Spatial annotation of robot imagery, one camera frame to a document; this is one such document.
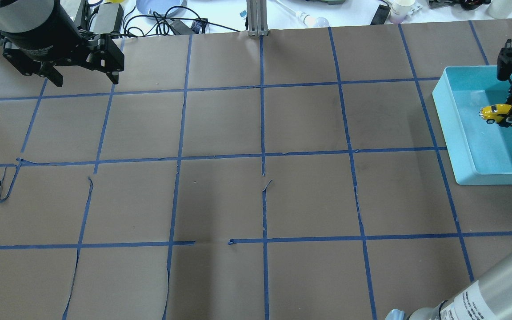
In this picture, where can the blue plate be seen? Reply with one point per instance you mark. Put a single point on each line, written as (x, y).
(148, 7)

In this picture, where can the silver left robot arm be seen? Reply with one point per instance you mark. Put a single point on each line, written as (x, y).
(39, 36)

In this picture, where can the yellow beetle toy car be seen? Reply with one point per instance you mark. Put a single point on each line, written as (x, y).
(494, 114)

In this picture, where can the aluminium extrusion post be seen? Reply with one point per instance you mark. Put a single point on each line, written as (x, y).
(257, 18)

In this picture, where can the white paper cup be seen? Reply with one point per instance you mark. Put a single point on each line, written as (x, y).
(399, 10)

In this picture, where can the white light bulb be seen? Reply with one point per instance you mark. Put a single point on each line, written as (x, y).
(311, 21)

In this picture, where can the light blue plastic bin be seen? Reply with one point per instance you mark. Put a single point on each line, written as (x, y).
(480, 154)

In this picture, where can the black power adapter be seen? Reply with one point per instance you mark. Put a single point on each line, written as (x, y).
(107, 19)

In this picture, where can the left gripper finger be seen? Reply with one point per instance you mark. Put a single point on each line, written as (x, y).
(51, 73)
(112, 73)

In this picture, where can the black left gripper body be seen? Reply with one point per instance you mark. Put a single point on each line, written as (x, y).
(50, 31)

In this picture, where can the black phone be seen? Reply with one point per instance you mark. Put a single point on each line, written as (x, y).
(381, 15)

